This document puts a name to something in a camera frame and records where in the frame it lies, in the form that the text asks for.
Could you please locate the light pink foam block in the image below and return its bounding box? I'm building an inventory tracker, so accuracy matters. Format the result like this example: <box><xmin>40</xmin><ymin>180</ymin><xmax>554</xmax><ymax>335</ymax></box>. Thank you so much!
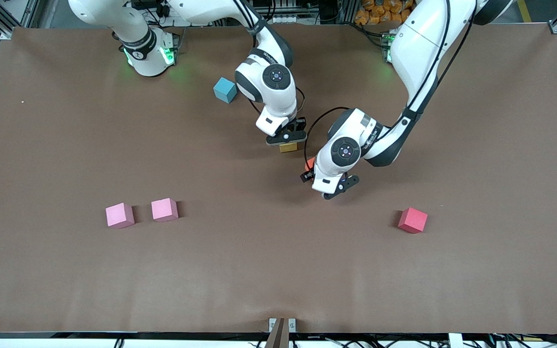
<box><xmin>105</xmin><ymin>203</ymin><xmax>135</xmax><ymax>229</ymax></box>
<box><xmin>151</xmin><ymin>198</ymin><xmax>179</xmax><ymax>222</ymax></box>

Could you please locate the teal foam block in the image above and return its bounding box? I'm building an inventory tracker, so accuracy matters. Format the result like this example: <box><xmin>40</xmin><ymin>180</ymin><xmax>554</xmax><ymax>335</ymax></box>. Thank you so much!
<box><xmin>213</xmin><ymin>77</ymin><xmax>238</xmax><ymax>104</ymax></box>

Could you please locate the red foam block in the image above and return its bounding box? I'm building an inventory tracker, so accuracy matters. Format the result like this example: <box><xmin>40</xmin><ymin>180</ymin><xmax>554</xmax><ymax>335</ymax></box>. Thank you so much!
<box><xmin>397</xmin><ymin>207</ymin><xmax>428</xmax><ymax>234</ymax></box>

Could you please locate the dark electronics rack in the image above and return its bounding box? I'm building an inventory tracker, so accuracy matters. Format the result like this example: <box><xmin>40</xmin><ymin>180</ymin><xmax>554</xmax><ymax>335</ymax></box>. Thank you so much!
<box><xmin>259</xmin><ymin>0</ymin><xmax>339</xmax><ymax>26</ymax></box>

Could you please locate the bag of orange fruits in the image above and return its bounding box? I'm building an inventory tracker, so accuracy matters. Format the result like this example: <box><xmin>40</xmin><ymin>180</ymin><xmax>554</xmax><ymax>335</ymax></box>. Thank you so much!
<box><xmin>354</xmin><ymin>0</ymin><xmax>417</xmax><ymax>26</ymax></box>

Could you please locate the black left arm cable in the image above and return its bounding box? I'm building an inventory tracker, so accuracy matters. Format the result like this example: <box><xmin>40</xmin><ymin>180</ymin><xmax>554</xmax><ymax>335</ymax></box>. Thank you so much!
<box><xmin>304</xmin><ymin>107</ymin><xmax>352</xmax><ymax>162</ymax></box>

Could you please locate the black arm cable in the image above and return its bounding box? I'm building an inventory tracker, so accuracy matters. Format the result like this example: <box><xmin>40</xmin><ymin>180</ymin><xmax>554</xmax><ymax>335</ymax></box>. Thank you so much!
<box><xmin>304</xmin><ymin>107</ymin><xmax>352</xmax><ymax>162</ymax></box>
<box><xmin>294</xmin><ymin>86</ymin><xmax>307</xmax><ymax>121</ymax></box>

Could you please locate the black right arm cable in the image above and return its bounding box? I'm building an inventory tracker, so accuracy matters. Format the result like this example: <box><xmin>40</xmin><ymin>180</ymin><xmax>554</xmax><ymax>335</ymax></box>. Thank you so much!
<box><xmin>294</xmin><ymin>86</ymin><xmax>307</xmax><ymax>121</ymax></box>

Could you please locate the silver bracket with brown post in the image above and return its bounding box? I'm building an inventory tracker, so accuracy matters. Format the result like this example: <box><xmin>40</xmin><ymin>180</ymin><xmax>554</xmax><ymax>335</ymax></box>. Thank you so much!
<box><xmin>265</xmin><ymin>318</ymin><xmax>297</xmax><ymax>348</ymax></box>

